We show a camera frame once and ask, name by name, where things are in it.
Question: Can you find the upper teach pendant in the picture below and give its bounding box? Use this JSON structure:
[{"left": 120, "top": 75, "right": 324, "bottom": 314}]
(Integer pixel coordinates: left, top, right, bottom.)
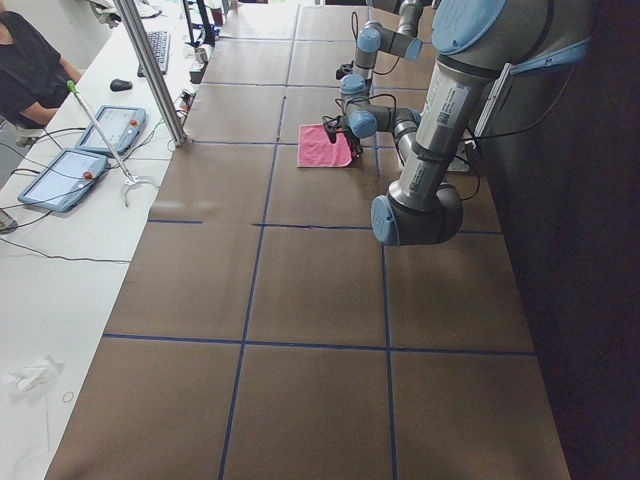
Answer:
[{"left": 75, "top": 105, "right": 147, "bottom": 156}]

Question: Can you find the aluminium frame post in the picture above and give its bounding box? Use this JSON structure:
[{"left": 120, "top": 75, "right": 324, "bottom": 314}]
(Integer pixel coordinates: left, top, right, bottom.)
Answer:
[{"left": 114, "top": 0, "right": 187, "bottom": 147}]

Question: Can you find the teach pendant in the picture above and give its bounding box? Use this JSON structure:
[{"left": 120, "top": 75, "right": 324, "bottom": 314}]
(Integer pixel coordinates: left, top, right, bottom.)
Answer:
[
  {"left": 17, "top": 148, "right": 108, "bottom": 213},
  {"left": 75, "top": 105, "right": 147, "bottom": 156}
]

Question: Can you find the pink towel grey back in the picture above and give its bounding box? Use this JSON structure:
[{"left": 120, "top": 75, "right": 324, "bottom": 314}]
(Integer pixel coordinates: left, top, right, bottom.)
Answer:
[{"left": 297, "top": 124, "right": 352, "bottom": 168}]

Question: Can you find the lower teach pendant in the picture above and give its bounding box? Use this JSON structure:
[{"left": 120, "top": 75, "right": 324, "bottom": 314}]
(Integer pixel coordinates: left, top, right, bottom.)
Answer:
[{"left": 17, "top": 148, "right": 108, "bottom": 213}]

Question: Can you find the black keyboard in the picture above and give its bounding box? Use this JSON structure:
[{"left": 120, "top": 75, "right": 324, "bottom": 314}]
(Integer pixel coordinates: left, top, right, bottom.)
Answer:
[{"left": 146, "top": 31, "right": 171, "bottom": 75}]

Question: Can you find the small metal cup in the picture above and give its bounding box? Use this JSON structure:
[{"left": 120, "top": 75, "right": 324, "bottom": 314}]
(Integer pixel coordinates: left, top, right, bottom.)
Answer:
[{"left": 194, "top": 47, "right": 210, "bottom": 64}]

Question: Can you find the person in black shirt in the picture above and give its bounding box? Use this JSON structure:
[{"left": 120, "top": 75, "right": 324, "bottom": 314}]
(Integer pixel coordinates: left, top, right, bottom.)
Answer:
[{"left": 1, "top": 7, "right": 82, "bottom": 129}]

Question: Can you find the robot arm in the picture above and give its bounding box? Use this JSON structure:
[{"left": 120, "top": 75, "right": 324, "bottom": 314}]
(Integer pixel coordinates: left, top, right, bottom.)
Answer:
[
  {"left": 350, "top": 0, "right": 437, "bottom": 82},
  {"left": 339, "top": 1, "right": 596, "bottom": 246}
]

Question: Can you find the crumpled white tissue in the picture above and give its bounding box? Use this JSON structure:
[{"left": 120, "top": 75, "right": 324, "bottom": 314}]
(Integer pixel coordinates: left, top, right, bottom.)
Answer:
[{"left": 1, "top": 355, "right": 64, "bottom": 392}]

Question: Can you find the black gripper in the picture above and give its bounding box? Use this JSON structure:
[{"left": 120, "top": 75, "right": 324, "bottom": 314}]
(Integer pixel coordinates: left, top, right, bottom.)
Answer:
[{"left": 342, "top": 130, "right": 362, "bottom": 156}]

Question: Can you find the black computer mouse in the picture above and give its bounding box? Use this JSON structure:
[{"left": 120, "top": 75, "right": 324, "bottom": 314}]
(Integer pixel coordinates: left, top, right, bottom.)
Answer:
[{"left": 109, "top": 79, "right": 133, "bottom": 92}]

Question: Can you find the grabber reach tool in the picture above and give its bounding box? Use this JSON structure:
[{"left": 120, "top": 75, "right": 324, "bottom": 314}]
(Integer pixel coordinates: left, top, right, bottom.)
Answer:
[{"left": 66, "top": 80, "right": 159, "bottom": 208}]

